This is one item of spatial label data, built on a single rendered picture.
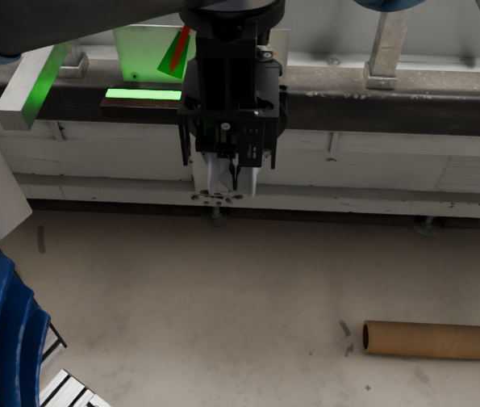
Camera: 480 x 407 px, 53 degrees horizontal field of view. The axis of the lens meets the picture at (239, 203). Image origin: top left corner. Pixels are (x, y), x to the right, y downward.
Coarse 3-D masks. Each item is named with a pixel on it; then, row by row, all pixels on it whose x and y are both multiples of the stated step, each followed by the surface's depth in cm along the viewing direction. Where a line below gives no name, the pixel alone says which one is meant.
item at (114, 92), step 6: (108, 90) 76; (114, 90) 76; (120, 90) 76; (126, 90) 76; (132, 90) 76; (138, 90) 76; (144, 90) 76; (150, 90) 76; (156, 90) 76; (108, 96) 76; (114, 96) 75; (120, 96) 75; (126, 96) 75; (132, 96) 75; (138, 96) 75; (144, 96) 75; (150, 96) 75; (156, 96) 75; (162, 96) 75; (168, 96) 75; (174, 96) 75
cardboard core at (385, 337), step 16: (368, 336) 123; (384, 336) 116; (400, 336) 116; (416, 336) 116; (432, 336) 116; (448, 336) 116; (464, 336) 116; (368, 352) 118; (384, 352) 117; (400, 352) 117; (416, 352) 117; (432, 352) 116; (448, 352) 116; (464, 352) 116
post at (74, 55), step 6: (72, 42) 75; (78, 42) 77; (72, 48) 75; (78, 48) 77; (66, 54) 75; (72, 54) 75; (78, 54) 77; (66, 60) 76; (72, 60) 76; (78, 60) 78; (72, 66) 77
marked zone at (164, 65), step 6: (174, 42) 72; (186, 42) 72; (174, 48) 73; (186, 48) 73; (168, 54) 74; (162, 60) 74; (168, 60) 74; (180, 60) 74; (162, 66) 75; (168, 66) 75; (180, 66) 75; (162, 72) 76; (168, 72) 76; (174, 72) 76; (180, 72) 76
